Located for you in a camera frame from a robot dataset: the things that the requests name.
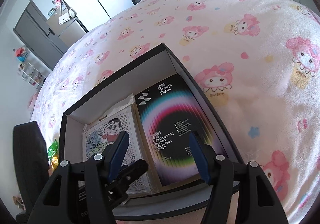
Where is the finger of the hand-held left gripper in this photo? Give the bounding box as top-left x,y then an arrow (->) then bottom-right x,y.
109,159 -> 149,209

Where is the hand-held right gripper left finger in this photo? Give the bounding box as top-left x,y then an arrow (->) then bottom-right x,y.
37,130 -> 130,224

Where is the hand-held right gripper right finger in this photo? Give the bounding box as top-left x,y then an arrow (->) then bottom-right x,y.
189,133 -> 289,224

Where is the cartoon bead art packet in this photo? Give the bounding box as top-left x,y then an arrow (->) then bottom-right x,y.
82,93 -> 155,196

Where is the black screen protector box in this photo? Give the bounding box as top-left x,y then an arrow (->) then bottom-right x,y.
134,73 -> 229,187

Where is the white box with black rim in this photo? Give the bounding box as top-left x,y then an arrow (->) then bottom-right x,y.
59,42 -> 247,222

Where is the green snack packet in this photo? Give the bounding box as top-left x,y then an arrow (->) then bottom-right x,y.
47,139 -> 61,172

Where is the dark grey cabinet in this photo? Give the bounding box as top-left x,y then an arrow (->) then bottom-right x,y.
13,0 -> 89,71

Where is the pink printed blanket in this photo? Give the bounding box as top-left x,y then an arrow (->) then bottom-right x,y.
27,0 -> 320,224

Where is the white router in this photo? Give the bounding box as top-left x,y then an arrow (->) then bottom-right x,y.
59,13 -> 72,25

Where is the wall shelf with toys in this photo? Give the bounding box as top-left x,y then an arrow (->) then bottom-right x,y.
12,47 -> 47,90

